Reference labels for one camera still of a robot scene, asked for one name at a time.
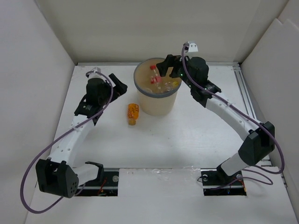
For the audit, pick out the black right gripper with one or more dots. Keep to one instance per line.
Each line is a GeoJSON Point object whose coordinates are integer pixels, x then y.
{"type": "Point", "coordinates": [170, 61]}

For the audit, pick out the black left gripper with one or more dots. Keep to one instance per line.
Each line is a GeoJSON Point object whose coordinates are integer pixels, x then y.
{"type": "Point", "coordinates": [119, 89]}

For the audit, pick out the small red cap bottle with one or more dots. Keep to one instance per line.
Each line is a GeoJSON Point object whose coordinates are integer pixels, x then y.
{"type": "Point", "coordinates": [155, 78]}

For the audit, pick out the yellow cap orange label bottle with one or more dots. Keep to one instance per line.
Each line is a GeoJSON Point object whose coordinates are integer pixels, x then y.
{"type": "Point", "coordinates": [169, 86]}

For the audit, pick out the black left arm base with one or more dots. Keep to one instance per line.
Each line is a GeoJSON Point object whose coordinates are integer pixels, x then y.
{"type": "Point", "coordinates": [107, 187]}

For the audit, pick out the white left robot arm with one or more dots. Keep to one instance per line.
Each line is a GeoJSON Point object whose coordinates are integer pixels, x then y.
{"type": "Point", "coordinates": [57, 175]}

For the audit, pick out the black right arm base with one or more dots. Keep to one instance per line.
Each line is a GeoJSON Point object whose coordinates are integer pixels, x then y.
{"type": "Point", "coordinates": [213, 185]}

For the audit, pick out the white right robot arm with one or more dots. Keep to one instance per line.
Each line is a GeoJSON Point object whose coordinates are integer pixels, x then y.
{"type": "Point", "coordinates": [257, 136]}

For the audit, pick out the beige bin with grey rim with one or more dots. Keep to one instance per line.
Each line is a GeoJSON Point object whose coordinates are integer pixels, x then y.
{"type": "Point", "coordinates": [153, 100]}

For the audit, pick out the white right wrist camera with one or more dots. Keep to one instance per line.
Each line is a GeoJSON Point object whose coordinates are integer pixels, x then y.
{"type": "Point", "coordinates": [190, 47]}

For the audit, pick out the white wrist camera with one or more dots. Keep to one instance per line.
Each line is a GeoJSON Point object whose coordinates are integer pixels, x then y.
{"type": "Point", "coordinates": [190, 47]}
{"type": "Point", "coordinates": [95, 72]}

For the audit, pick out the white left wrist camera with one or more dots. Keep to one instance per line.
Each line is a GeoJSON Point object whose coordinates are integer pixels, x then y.
{"type": "Point", "coordinates": [95, 72]}

